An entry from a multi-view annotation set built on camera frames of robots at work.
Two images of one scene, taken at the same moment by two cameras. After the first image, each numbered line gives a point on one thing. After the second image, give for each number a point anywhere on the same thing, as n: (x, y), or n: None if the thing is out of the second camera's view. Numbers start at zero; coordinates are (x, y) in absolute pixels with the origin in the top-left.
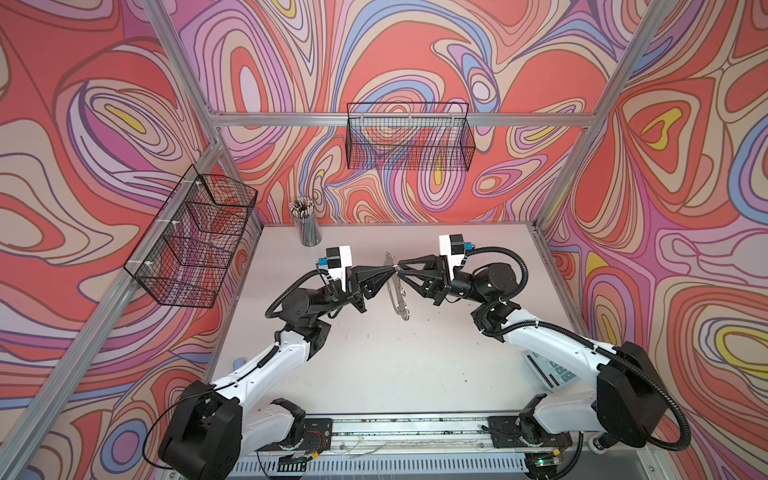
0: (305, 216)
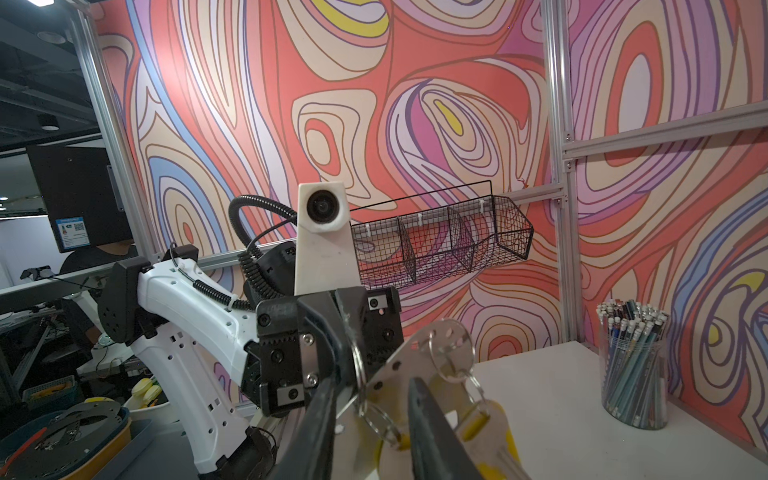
0: (633, 336)
